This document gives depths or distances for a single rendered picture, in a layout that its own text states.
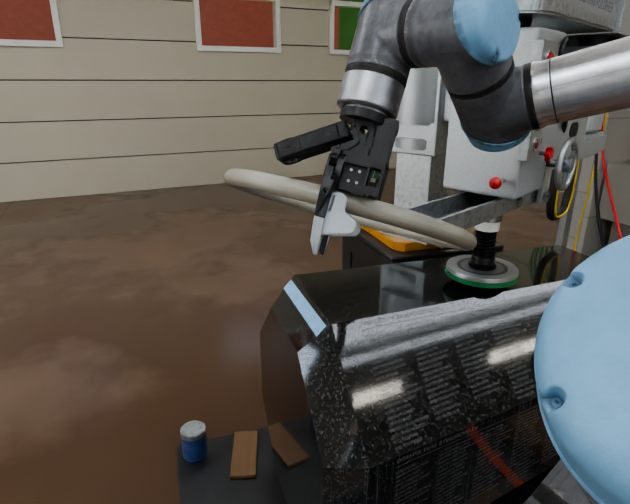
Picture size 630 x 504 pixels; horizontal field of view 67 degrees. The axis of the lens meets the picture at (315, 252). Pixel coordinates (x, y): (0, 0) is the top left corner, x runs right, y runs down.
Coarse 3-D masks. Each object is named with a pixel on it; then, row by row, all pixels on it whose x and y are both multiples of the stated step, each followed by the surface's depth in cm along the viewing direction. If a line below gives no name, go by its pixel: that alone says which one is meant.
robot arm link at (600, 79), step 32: (512, 64) 61; (544, 64) 61; (576, 64) 59; (608, 64) 57; (480, 96) 62; (512, 96) 62; (544, 96) 61; (576, 96) 59; (608, 96) 58; (480, 128) 66; (512, 128) 65
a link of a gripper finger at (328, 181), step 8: (328, 168) 65; (328, 176) 64; (336, 176) 65; (328, 184) 64; (320, 192) 64; (328, 192) 64; (320, 200) 64; (328, 200) 65; (320, 208) 65; (320, 216) 65
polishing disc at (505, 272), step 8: (456, 256) 155; (464, 256) 155; (448, 264) 148; (456, 264) 148; (464, 264) 148; (496, 264) 148; (504, 264) 148; (512, 264) 148; (456, 272) 142; (464, 272) 142; (472, 272) 142; (480, 272) 142; (488, 272) 142; (496, 272) 142; (504, 272) 142; (512, 272) 142; (472, 280) 139; (480, 280) 137; (488, 280) 137; (496, 280) 137; (504, 280) 137; (512, 280) 139
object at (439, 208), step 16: (464, 192) 138; (416, 208) 120; (432, 208) 125; (448, 208) 132; (464, 208) 139; (480, 208) 121; (496, 208) 129; (512, 208) 137; (464, 224) 117; (416, 240) 107
